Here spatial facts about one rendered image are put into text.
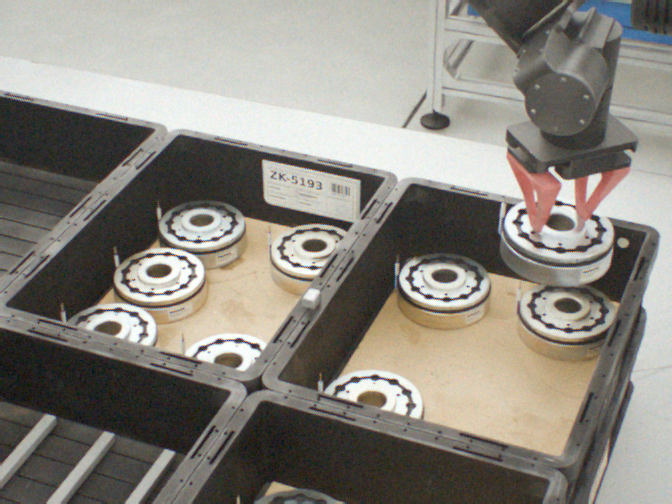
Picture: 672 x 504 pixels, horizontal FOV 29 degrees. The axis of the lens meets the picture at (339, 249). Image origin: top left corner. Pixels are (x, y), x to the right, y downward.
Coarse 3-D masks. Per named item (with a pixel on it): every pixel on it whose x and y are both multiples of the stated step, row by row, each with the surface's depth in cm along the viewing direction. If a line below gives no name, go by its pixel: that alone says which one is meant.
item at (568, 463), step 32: (448, 192) 148; (480, 192) 147; (384, 224) 143; (640, 224) 142; (352, 256) 137; (640, 256) 137; (640, 288) 133; (288, 352) 124; (608, 352) 124; (288, 384) 121; (608, 384) 123; (384, 416) 117; (576, 416) 117; (512, 448) 114; (576, 448) 114
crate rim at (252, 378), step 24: (168, 144) 157; (216, 144) 157; (240, 144) 157; (144, 168) 152; (336, 168) 152; (360, 168) 152; (120, 192) 148; (384, 192) 148; (96, 216) 144; (360, 216) 144; (72, 240) 141; (48, 264) 137; (336, 264) 136; (24, 288) 134; (312, 288) 133; (0, 312) 130; (24, 312) 130; (96, 336) 127; (288, 336) 127; (168, 360) 124; (192, 360) 124; (264, 360) 124
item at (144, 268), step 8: (144, 264) 147; (152, 264) 147; (160, 264) 148; (168, 264) 147; (176, 264) 147; (144, 272) 146; (176, 272) 146; (144, 280) 145; (152, 280) 145; (160, 280) 145; (168, 280) 145; (176, 280) 145
